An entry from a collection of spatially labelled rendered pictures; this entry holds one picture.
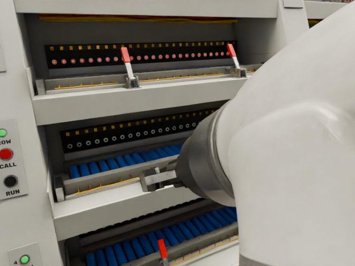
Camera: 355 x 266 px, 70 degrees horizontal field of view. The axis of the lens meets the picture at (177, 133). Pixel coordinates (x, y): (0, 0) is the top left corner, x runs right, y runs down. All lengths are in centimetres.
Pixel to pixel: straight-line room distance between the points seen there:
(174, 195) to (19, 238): 27
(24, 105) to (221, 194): 37
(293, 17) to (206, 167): 66
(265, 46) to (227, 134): 67
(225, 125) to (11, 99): 39
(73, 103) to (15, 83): 9
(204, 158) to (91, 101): 33
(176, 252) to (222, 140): 47
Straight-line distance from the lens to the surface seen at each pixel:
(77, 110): 49
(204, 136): 20
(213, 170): 19
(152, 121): 66
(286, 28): 78
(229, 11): 69
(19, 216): 49
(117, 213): 50
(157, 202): 52
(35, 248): 49
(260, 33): 83
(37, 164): 48
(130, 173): 55
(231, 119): 15
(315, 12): 91
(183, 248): 62
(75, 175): 57
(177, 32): 82
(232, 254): 65
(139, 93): 51
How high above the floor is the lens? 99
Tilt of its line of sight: 1 degrees up
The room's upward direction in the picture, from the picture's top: 11 degrees counter-clockwise
